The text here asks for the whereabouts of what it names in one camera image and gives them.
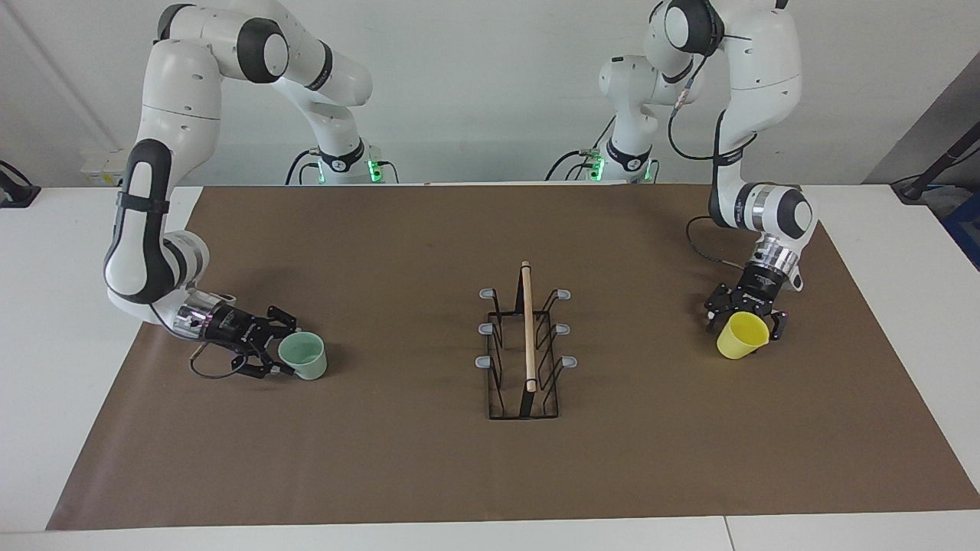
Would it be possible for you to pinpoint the pale green plastic cup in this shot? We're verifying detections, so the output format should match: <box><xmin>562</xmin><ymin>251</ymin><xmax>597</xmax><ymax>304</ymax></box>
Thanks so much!
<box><xmin>277</xmin><ymin>331</ymin><xmax>328</xmax><ymax>381</ymax></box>

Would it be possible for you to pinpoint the black left arm base cable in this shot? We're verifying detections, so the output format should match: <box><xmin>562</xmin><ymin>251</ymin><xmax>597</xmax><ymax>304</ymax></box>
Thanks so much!
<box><xmin>545</xmin><ymin>149</ymin><xmax>594</xmax><ymax>182</ymax></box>

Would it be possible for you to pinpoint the black wire cup rack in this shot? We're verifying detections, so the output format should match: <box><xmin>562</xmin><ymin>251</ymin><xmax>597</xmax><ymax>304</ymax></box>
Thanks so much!
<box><xmin>476</xmin><ymin>260</ymin><xmax>579</xmax><ymax>421</ymax></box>

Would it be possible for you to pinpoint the black arm base cable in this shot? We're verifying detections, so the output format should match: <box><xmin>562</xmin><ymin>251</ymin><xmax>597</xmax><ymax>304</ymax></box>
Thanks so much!
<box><xmin>286</xmin><ymin>149</ymin><xmax>319</xmax><ymax>185</ymax></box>
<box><xmin>545</xmin><ymin>149</ymin><xmax>594</xmax><ymax>182</ymax></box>

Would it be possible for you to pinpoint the blue box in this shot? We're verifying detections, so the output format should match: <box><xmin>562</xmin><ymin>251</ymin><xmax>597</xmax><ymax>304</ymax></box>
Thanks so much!
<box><xmin>940</xmin><ymin>187</ymin><xmax>980</xmax><ymax>270</ymax></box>

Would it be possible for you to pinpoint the black stand pole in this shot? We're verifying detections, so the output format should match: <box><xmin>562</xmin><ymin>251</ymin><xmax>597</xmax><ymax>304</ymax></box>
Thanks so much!
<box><xmin>892</xmin><ymin>121</ymin><xmax>980</xmax><ymax>204</ymax></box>

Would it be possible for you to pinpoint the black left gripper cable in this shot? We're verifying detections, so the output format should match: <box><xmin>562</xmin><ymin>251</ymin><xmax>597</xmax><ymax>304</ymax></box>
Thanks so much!
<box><xmin>668</xmin><ymin>46</ymin><xmax>759</xmax><ymax>270</ymax></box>

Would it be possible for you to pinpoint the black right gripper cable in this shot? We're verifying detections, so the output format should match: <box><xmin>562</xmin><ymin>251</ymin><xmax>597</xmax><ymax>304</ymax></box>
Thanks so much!
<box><xmin>149</xmin><ymin>302</ymin><xmax>265</xmax><ymax>382</ymax></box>

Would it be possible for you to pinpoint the yellow plastic cup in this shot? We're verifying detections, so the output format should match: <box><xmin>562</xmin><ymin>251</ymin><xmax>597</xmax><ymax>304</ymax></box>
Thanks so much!
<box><xmin>716</xmin><ymin>311</ymin><xmax>770</xmax><ymax>360</ymax></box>

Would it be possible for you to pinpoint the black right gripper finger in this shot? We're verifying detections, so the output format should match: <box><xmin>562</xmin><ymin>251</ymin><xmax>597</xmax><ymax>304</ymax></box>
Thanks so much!
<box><xmin>228</xmin><ymin>344</ymin><xmax>298</xmax><ymax>381</ymax></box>
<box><xmin>260</xmin><ymin>305</ymin><xmax>301</xmax><ymax>338</ymax></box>

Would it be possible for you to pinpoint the black table clamp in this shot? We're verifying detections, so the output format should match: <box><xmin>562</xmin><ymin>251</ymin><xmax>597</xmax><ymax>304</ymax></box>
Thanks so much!
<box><xmin>0</xmin><ymin>159</ymin><xmax>41</xmax><ymax>209</ymax></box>

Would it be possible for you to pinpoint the black right arm base cable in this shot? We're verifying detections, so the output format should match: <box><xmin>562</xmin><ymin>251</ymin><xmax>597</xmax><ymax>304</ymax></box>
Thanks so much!
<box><xmin>286</xmin><ymin>149</ymin><xmax>319</xmax><ymax>185</ymax></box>

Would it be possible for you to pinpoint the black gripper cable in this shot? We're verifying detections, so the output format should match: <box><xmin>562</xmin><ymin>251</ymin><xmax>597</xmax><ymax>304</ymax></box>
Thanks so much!
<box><xmin>668</xmin><ymin>46</ymin><xmax>759</xmax><ymax>270</ymax></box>
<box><xmin>149</xmin><ymin>302</ymin><xmax>265</xmax><ymax>382</ymax></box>

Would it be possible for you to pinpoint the brown table mat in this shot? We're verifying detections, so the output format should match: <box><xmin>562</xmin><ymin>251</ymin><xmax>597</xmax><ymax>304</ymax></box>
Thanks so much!
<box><xmin>46</xmin><ymin>184</ymin><xmax>980</xmax><ymax>531</ymax></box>

